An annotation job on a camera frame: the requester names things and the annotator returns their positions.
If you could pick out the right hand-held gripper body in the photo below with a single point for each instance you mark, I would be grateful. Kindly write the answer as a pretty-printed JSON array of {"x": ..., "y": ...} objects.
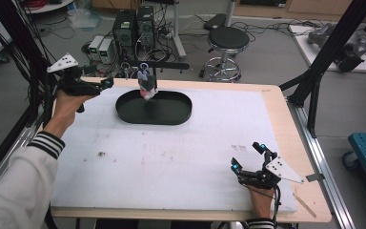
[{"x": 262, "y": 178}]

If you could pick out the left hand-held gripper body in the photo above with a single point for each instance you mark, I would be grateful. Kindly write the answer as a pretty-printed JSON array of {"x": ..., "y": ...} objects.
[{"x": 73, "y": 84}]

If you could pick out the black oval tray hanger stand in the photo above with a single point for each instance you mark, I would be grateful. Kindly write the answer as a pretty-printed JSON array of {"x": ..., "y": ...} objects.
[{"x": 171, "y": 111}]

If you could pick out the person's right hand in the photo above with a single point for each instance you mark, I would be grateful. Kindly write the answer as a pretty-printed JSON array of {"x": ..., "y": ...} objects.
[{"x": 261, "y": 202}]

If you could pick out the person's left hand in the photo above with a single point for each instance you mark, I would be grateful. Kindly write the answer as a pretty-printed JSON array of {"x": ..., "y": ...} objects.
[{"x": 64, "y": 109}]

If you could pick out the white power supply unit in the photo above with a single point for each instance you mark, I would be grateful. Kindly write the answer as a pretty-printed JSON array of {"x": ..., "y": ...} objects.
[
  {"x": 95, "y": 46},
  {"x": 105, "y": 50}
]

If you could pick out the white foam mat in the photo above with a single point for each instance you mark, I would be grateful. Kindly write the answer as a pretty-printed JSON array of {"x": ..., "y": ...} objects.
[{"x": 187, "y": 165}]

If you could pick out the wooden stick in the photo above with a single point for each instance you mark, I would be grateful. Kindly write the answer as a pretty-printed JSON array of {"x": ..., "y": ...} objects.
[{"x": 304, "y": 205}]

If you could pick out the black computer tower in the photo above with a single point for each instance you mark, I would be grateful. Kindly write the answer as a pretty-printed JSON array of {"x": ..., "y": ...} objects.
[
  {"x": 124, "y": 31},
  {"x": 146, "y": 28}
]

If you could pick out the clear plastic bag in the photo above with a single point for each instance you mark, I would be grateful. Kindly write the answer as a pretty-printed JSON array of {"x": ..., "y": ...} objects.
[{"x": 82, "y": 17}]

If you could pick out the grey tape piece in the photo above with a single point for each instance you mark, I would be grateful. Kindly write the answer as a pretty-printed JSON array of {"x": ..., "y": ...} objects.
[{"x": 314, "y": 177}]

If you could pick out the round white table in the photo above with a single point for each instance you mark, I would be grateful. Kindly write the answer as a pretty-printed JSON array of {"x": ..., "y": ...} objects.
[{"x": 47, "y": 7}]

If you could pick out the white table leg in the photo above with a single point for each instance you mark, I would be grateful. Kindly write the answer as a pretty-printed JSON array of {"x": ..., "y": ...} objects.
[
  {"x": 178, "y": 35},
  {"x": 230, "y": 12}
]

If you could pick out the white floor board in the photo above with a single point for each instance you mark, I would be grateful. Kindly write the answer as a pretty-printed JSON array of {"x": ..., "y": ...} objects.
[{"x": 317, "y": 54}]

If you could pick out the black round stool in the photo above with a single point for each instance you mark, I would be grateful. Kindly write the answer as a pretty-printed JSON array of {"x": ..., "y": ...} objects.
[{"x": 228, "y": 38}]

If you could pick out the black device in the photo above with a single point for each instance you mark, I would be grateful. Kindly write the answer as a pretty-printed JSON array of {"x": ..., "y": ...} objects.
[{"x": 351, "y": 57}]

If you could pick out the grey device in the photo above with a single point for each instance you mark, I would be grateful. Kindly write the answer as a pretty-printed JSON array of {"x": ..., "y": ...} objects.
[{"x": 321, "y": 34}]

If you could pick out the aluminium rail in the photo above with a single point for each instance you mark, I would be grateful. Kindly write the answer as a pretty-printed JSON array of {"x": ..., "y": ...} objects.
[
  {"x": 3, "y": 162},
  {"x": 324, "y": 171}
]

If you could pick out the black metal frame post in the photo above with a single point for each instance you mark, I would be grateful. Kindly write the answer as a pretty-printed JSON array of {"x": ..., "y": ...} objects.
[
  {"x": 330, "y": 51},
  {"x": 22, "y": 47}
]

